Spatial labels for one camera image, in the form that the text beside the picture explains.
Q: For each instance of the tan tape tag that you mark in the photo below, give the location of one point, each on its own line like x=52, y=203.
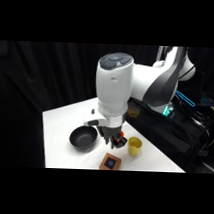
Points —
x=133, y=112

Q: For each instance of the black curtain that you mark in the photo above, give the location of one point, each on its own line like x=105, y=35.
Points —
x=32, y=79

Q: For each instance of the brown box with blue circle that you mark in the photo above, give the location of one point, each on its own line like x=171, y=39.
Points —
x=110, y=162

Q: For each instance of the yellow plastic cup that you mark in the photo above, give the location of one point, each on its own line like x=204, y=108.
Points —
x=134, y=146

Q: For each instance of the small green base light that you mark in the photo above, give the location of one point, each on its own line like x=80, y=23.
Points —
x=168, y=111

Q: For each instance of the blue-lit electronic device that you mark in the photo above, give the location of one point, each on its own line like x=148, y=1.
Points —
x=185, y=97

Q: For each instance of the black bowl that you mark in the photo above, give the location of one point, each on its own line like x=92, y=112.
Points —
x=82, y=138

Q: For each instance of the black cloth-covered robot stand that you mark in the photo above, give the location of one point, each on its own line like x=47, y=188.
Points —
x=167, y=137

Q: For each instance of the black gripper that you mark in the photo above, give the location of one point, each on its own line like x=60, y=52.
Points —
x=109, y=131

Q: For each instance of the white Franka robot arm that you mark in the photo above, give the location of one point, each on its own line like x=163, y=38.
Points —
x=115, y=85

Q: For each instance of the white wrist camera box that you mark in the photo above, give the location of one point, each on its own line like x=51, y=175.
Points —
x=94, y=120

